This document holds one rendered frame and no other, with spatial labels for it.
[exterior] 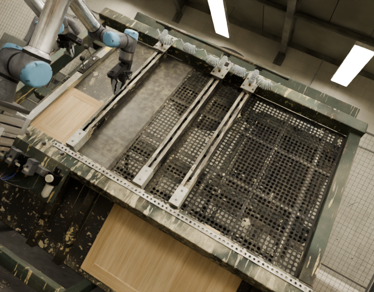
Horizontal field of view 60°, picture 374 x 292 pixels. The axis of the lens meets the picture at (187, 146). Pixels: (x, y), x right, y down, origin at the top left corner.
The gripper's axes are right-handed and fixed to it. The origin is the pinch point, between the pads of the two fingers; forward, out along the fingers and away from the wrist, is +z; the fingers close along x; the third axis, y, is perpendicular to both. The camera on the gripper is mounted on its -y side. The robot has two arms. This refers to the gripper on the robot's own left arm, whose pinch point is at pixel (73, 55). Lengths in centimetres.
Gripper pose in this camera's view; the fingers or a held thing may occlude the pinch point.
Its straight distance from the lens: 250.9
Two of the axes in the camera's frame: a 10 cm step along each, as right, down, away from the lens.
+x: -1.7, 8.1, -5.6
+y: -9.8, -1.8, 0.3
